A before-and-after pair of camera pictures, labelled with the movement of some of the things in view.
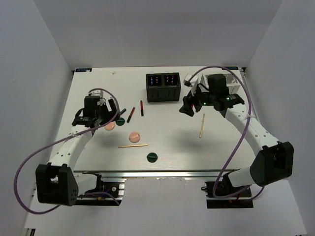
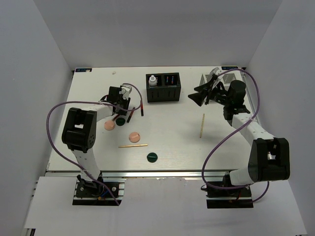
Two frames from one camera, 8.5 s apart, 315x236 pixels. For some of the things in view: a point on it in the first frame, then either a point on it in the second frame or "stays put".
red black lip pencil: (130, 115) stays put
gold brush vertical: (202, 124) stays put
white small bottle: (186, 82) → (152, 81)
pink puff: (134, 137) stays put
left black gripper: (110, 114) → (126, 102)
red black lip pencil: (141, 108) stays put
